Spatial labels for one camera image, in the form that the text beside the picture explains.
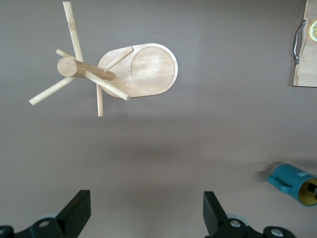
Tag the wooden cup rack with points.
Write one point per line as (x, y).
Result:
(153, 69)

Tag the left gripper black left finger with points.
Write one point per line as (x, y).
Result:
(74, 218)

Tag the brown table cover sheet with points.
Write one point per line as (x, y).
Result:
(198, 129)

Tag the teal cup yellow inside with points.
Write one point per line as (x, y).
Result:
(287, 177)

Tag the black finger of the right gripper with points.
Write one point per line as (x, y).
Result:
(312, 189)

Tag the lemon slice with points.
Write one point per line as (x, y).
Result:
(314, 31)

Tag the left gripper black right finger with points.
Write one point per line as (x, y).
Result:
(215, 218)

